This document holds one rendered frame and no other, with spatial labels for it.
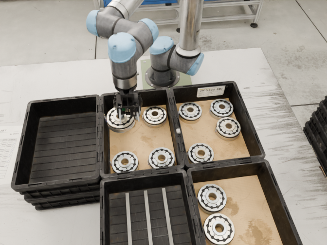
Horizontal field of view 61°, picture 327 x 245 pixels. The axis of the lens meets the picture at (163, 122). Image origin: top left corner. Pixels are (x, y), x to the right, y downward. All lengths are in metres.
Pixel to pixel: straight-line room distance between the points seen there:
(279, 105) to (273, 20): 2.09
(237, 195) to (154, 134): 0.41
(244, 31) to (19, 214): 2.74
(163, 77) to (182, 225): 0.75
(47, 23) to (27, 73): 1.78
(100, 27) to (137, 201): 0.61
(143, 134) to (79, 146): 0.27
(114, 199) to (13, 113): 0.78
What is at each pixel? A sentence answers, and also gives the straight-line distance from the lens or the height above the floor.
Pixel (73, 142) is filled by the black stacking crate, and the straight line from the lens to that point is 1.22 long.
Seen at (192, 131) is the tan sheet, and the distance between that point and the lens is 1.19.
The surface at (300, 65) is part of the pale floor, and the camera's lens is 3.02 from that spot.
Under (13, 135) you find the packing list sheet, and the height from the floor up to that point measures 0.70.
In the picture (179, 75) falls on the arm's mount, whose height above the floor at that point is 0.76.
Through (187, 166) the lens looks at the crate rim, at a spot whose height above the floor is 0.93.
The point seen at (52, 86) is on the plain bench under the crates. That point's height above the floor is 0.70.
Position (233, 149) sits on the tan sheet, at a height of 0.83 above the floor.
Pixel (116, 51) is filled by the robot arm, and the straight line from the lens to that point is 0.75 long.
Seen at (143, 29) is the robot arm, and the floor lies 1.33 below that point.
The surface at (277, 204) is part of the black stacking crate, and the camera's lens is 1.04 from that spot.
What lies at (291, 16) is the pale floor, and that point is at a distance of 3.69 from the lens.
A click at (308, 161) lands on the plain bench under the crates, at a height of 0.70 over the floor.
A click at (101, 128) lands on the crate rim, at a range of 1.11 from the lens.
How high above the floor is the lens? 1.80
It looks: 53 degrees down
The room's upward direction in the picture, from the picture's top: straight up
